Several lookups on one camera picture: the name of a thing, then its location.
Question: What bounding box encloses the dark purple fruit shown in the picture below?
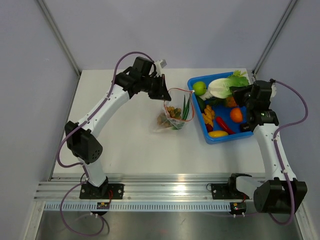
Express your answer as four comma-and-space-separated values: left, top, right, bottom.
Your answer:
205, 124, 213, 133

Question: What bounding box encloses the light green leafy vegetable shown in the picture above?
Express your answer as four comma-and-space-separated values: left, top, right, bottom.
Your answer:
233, 70, 247, 78

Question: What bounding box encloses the green scallion bunch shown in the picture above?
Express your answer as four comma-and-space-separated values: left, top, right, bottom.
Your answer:
172, 95, 192, 130

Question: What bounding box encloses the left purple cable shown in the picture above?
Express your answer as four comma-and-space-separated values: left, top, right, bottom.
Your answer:
56, 51, 156, 238

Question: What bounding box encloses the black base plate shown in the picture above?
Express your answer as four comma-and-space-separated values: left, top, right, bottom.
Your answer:
79, 183, 124, 200
209, 183, 253, 201

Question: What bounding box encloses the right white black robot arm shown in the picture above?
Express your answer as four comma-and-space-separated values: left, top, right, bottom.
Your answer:
226, 79, 308, 215

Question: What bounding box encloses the orange fruit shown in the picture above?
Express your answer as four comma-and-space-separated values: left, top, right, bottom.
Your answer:
229, 107, 244, 124

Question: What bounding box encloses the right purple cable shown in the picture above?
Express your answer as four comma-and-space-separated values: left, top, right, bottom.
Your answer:
207, 79, 310, 225

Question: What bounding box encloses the white slotted cable duct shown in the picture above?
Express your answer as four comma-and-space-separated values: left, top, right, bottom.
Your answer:
44, 201, 231, 212

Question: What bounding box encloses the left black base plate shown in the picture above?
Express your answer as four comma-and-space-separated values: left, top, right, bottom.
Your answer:
79, 183, 124, 200

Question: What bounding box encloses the clear zip bag orange zipper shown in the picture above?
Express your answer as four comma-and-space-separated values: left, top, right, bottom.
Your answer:
153, 87, 195, 133

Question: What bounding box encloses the napa cabbage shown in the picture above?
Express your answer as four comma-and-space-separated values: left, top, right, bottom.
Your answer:
200, 75, 250, 100

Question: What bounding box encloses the yellow mango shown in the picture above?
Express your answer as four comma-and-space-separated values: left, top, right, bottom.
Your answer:
208, 130, 229, 138

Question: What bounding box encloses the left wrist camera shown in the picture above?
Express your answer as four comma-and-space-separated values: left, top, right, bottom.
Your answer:
154, 59, 167, 72

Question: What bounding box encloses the purple cable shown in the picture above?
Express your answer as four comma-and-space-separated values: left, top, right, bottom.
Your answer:
207, 79, 310, 225
56, 51, 156, 238

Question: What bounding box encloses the blue plastic bin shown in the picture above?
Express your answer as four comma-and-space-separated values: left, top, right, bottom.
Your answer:
187, 71, 253, 145

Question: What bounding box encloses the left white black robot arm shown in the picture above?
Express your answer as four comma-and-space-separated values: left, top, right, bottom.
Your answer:
65, 56, 171, 200

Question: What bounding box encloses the black small box in bin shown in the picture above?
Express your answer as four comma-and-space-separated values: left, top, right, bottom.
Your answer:
239, 122, 252, 133

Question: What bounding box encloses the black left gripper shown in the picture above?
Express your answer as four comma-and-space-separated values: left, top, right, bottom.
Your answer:
140, 74, 172, 101

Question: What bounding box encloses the longan bunch with leaves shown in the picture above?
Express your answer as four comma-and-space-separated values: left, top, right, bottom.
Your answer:
156, 106, 181, 128

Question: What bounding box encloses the red chili pepper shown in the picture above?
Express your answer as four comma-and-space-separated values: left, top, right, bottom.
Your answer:
215, 116, 235, 135

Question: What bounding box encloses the green apple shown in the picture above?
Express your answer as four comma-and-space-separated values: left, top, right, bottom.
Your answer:
192, 81, 207, 97

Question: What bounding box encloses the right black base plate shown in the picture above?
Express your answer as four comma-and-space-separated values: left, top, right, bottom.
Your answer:
209, 183, 253, 201

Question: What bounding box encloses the aluminium rail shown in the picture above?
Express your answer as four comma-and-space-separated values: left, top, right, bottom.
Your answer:
33, 174, 306, 203

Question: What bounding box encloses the yellow orange pineapple piece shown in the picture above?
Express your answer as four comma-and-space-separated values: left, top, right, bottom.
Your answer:
223, 96, 238, 108

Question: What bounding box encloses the orange ginger root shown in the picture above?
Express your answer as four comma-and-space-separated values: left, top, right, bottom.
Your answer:
202, 105, 215, 127

